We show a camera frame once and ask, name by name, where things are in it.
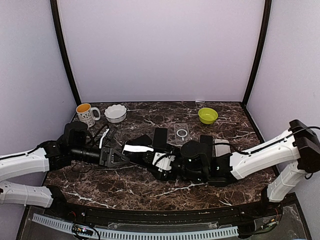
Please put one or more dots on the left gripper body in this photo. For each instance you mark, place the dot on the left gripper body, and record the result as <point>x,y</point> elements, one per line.
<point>104,156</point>

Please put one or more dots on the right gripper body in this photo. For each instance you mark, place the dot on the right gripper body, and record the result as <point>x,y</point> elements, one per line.
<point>163,177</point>

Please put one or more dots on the black phone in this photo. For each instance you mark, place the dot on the black phone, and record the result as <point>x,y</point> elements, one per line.
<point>143,140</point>
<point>132,148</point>

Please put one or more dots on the clear magsafe phone case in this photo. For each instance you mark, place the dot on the clear magsafe phone case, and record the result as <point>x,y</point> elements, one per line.
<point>181,133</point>

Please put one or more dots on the white silicone phone case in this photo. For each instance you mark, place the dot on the white silicone phone case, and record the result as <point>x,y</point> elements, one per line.
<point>221,147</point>

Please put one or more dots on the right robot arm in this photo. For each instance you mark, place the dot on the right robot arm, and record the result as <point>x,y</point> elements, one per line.
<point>216,165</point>

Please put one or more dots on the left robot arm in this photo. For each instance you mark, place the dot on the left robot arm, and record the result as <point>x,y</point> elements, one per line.
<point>50,156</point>

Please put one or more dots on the white scalloped bowl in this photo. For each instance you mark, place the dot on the white scalloped bowl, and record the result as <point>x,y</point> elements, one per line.
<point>115,113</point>

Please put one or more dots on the patterned mug yellow inside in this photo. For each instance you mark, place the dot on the patterned mug yellow inside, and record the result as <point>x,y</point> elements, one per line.
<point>88,114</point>

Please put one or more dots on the green bowl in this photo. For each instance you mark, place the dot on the green bowl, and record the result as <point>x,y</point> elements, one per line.
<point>207,115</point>

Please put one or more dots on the small circuit board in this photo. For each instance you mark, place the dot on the small circuit board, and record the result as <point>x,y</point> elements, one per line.
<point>80,230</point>

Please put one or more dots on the white slotted cable duct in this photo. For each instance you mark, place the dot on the white slotted cable duct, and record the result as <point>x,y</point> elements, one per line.
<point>110,234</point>

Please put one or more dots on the black front table rail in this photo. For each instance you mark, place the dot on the black front table rail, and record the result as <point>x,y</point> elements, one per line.
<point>239,214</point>

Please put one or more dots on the left black frame post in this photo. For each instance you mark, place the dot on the left black frame post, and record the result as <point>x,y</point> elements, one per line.
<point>63,51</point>

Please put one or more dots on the black frame post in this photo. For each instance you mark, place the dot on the black frame post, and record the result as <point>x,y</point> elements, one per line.
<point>258,53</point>
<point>63,51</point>

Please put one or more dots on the right black frame post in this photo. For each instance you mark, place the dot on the right black frame post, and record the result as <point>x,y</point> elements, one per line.
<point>258,53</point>

